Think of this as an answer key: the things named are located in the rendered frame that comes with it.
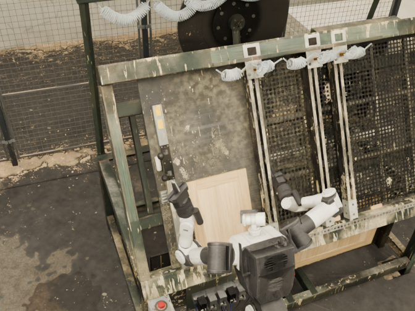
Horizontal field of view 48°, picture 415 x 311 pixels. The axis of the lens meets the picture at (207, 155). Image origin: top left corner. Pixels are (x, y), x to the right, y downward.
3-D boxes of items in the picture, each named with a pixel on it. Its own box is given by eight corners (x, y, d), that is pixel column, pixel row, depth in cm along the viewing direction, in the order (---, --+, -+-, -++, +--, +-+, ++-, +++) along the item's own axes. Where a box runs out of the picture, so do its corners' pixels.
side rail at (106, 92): (136, 275, 270) (140, 282, 259) (97, 86, 249) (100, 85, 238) (146, 272, 271) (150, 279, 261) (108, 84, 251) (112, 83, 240)
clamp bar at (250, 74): (263, 240, 288) (282, 253, 265) (234, 46, 265) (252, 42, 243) (278, 236, 291) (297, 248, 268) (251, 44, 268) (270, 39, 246)
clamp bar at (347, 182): (341, 218, 305) (365, 228, 283) (320, 33, 283) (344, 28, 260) (354, 213, 308) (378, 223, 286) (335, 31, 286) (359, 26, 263)
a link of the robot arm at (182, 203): (161, 197, 219) (168, 213, 226) (176, 203, 213) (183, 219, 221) (176, 179, 225) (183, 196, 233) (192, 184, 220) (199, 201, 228)
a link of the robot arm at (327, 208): (343, 189, 241) (310, 213, 235) (351, 210, 245) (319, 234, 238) (328, 186, 251) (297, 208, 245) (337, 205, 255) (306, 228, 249)
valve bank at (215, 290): (194, 331, 274) (194, 308, 259) (186, 310, 284) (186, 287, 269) (269, 304, 289) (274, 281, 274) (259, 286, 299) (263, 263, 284)
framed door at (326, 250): (269, 273, 346) (270, 276, 344) (278, 223, 311) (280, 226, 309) (369, 241, 373) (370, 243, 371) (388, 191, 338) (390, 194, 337)
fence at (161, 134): (180, 266, 272) (182, 269, 268) (150, 105, 254) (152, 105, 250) (188, 264, 273) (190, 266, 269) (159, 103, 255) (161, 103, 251)
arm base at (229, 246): (225, 274, 232) (236, 274, 221) (201, 274, 227) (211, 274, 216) (225, 244, 235) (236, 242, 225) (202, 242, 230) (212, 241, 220)
